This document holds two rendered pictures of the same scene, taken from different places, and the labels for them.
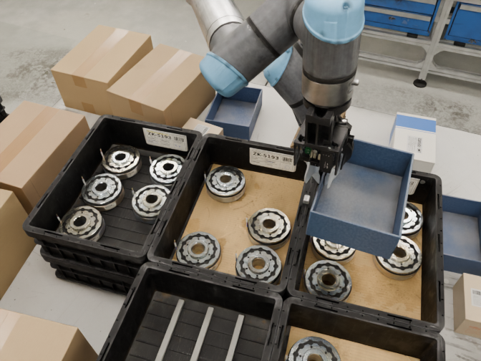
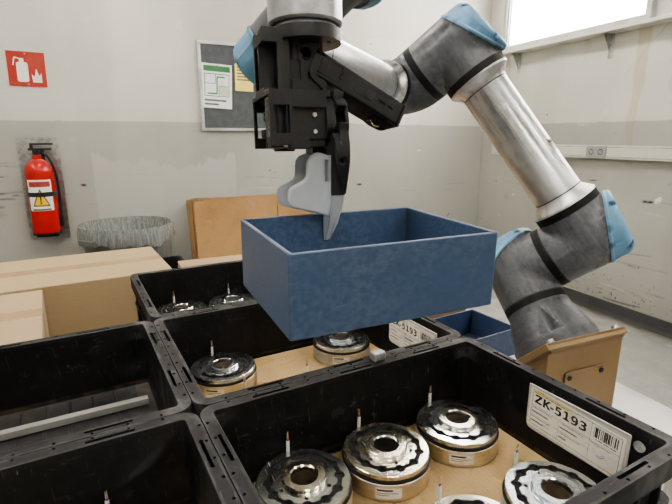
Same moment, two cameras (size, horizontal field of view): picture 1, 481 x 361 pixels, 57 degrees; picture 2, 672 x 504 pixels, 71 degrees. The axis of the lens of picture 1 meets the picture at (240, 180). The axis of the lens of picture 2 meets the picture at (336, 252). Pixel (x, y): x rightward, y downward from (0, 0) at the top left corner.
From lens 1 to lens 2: 75 cm
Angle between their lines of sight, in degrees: 51
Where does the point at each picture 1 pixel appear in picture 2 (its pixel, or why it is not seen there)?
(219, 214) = (299, 367)
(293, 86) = (508, 277)
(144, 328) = (89, 399)
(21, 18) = not seen: hidden behind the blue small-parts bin
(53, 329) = (32, 331)
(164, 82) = not seen: hidden behind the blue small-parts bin
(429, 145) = not seen: outside the picture
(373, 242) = (275, 282)
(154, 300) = (133, 386)
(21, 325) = (27, 320)
